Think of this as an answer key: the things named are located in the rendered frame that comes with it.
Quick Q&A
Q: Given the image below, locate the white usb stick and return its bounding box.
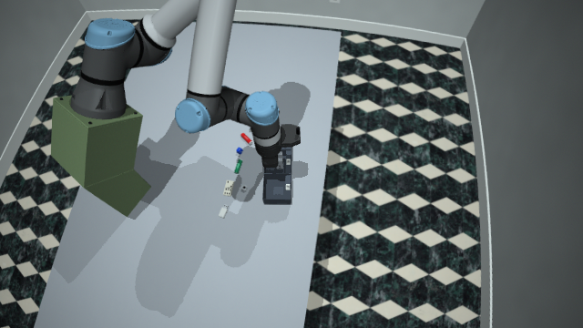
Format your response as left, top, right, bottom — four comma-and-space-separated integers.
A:
219, 204, 228, 218

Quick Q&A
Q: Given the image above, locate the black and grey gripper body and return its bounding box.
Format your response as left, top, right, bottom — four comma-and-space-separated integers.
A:
252, 124, 301, 168

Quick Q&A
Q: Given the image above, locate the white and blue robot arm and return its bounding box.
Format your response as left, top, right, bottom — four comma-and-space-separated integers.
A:
71, 0, 280, 139

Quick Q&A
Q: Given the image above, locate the dark grey rack of three bins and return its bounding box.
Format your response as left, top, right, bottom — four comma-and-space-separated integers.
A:
262, 147, 292, 205

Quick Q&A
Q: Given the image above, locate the green aa battery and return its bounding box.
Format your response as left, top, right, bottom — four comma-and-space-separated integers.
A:
234, 159, 242, 174

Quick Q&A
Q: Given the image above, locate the white domino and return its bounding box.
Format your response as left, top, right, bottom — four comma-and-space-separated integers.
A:
223, 180, 234, 196

